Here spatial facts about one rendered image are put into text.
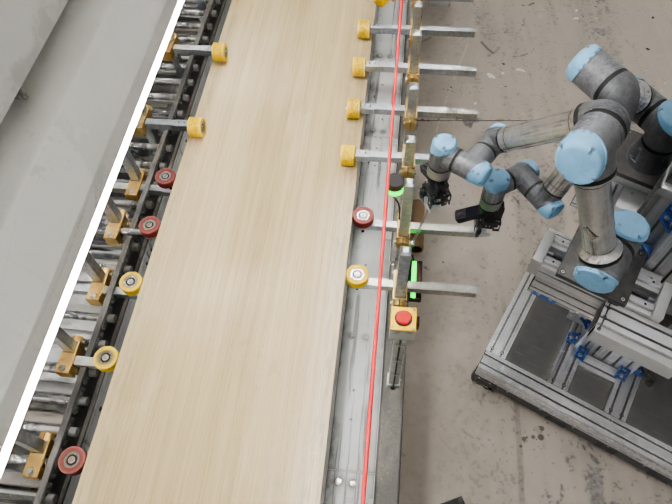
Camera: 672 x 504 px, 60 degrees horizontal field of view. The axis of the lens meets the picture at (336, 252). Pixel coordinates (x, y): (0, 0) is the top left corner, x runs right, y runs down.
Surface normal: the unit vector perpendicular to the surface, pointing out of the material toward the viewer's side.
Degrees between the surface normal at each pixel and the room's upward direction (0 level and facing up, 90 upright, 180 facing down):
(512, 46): 0
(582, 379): 0
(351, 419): 0
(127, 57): 61
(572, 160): 83
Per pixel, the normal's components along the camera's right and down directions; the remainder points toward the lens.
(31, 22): 0.99, 0.07
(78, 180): 0.85, -0.18
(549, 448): -0.04, -0.52
